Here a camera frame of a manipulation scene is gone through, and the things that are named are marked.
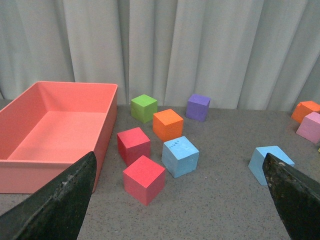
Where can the light blue dented foam cube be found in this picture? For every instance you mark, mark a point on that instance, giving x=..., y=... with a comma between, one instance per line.
x=179, y=156

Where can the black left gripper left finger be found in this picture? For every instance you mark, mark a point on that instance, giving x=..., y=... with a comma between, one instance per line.
x=57, y=210

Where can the pinkish red foam cube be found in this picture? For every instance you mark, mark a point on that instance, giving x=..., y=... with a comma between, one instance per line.
x=144, y=179

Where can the orange foam cube centre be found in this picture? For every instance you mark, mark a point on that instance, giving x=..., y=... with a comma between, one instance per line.
x=167, y=125

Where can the dark red foam cube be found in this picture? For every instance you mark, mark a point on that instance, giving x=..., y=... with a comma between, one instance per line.
x=132, y=144

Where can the green foam cube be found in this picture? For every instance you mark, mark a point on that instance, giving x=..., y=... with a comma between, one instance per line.
x=143, y=107

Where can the salmon pink plastic bin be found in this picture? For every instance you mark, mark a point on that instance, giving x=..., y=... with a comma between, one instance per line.
x=49, y=127

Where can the orange foam cube behind pink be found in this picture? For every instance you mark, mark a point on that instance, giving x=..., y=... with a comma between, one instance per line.
x=303, y=109

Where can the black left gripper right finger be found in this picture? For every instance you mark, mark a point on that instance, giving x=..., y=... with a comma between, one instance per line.
x=296, y=197

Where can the white pleated curtain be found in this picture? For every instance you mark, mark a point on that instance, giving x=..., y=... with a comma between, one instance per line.
x=243, y=54

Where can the purple foam cube far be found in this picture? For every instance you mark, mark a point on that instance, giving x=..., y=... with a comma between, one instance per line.
x=197, y=107

